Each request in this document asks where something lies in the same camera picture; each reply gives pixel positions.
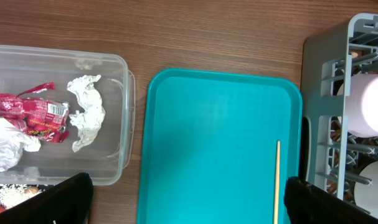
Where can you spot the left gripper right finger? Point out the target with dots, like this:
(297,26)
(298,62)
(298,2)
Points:
(307,204)

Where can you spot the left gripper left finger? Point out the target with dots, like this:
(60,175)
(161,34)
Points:
(68,202)

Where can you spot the peanuts pile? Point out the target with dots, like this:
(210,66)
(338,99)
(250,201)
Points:
(31,190)

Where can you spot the wooden chopstick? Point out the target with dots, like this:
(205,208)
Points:
(277,184)

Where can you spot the large white bowl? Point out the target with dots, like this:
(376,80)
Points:
(366,196)

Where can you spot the white paper napkin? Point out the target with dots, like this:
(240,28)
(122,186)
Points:
(89,122)

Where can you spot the red snack wrapper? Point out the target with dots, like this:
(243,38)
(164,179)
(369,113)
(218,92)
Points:
(37,117)

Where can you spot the white tissue paper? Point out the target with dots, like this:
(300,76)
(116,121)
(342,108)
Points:
(13,142)

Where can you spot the small white bowl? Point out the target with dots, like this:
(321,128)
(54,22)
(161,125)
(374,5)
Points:
(361,106)

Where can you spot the grey plastic dishwasher rack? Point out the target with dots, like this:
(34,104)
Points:
(336,157)

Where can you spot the clear plastic waste bin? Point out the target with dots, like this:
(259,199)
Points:
(22,68)

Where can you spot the teal plastic serving tray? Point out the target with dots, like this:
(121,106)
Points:
(209,146)

